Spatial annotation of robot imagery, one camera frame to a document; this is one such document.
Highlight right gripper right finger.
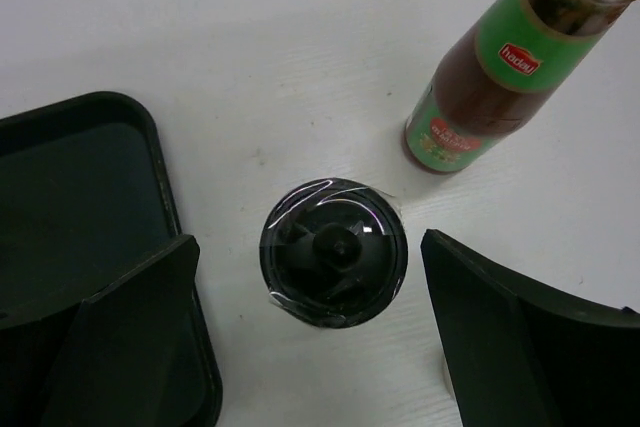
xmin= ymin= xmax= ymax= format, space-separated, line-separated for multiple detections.
xmin=421 ymin=229 xmax=639 ymax=426

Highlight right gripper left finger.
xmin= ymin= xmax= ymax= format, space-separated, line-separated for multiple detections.
xmin=39 ymin=235 xmax=200 ymax=426

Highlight white shaker black lid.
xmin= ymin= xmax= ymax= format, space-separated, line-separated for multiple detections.
xmin=259 ymin=178 xmax=409 ymax=329

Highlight black plastic tray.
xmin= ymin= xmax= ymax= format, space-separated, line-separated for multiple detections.
xmin=1 ymin=92 xmax=222 ymax=426

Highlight red sauce bottle green label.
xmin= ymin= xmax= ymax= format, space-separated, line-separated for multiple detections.
xmin=403 ymin=0 xmax=635 ymax=174

